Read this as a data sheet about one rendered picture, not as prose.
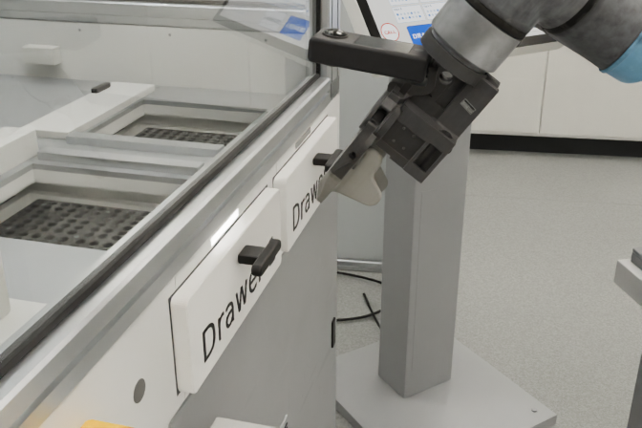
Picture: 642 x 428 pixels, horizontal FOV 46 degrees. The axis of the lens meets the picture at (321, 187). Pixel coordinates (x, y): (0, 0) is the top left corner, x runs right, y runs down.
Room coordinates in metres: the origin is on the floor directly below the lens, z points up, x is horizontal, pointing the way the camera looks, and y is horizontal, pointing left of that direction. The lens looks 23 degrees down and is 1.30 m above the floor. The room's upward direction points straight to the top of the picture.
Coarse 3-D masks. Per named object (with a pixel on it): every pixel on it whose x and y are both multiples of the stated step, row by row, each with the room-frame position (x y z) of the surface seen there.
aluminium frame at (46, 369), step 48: (336, 0) 1.26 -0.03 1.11; (288, 144) 0.98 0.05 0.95; (192, 192) 0.71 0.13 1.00; (240, 192) 0.79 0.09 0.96; (144, 240) 0.61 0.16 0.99; (192, 240) 0.67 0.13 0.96; (96, 288) 0.53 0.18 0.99; (144, 288) 0.57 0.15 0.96; (48, 336) 0.46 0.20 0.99; (96, 336) 0.50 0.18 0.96; (0, 384) 0.40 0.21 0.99; (48, 384) 0.44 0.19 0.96
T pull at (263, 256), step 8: (272, 240) 0.77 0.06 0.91; (248, 248) 0.75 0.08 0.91; (256, 248) 0.75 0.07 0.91; (264, 248) 0.75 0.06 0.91; (272, 248) 0.75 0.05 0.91; (240, 256) 0.73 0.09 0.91; (248, 256) 0.73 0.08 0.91; (256, 256) 0.73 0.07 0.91; (264, 256) 0.73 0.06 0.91; (272, 256) 0.74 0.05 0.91; (248, 264) 0.73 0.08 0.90; (256, 264) 0.71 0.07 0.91; (264, 264) 0.71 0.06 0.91; (256, 272) 0.70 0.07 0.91; (264, 272) 0.71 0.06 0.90
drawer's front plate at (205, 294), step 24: (264, 192) 0.87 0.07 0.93; (264, 216) 0.83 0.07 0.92; (240, 240) 0.75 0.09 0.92; (264, 240) 0.82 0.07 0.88; (216, 264) 0.68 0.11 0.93; (240, 264) 0.74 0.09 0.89; (192, 288) 0.63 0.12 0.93; (216, 288) 0.68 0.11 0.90; (240, 288) 0.74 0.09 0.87; (264, 288) 0.82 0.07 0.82; (192, 312) 0.62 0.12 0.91; (216, 312) 0.67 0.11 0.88; (240, 312) 0.74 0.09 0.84; (192, 336) 0.61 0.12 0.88; (216, 336) 0.67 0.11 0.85; (192, 360) 0.61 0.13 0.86; (216, 360) 0.67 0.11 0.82; (192, 384) 0.61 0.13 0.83
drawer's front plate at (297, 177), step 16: (320, 128) 1.13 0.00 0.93; (336, 128) 1.19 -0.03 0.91; (304, 144) 1.05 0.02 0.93; (320, 144) 1.09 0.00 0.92; (336, 144) 1.19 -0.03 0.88; (304, 160) 1.00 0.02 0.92; (288, 176) 0.93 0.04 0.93; (304, 176) 1.00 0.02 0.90; (288, 192) 0.92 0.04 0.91; (304, 192) 1.00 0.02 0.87; (288, 208) 0.92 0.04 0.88; (304, 208) 1.00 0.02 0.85; (288, 224) 0.92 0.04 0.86; (304, 224) 0.99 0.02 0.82; (288, 240) 0.92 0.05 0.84
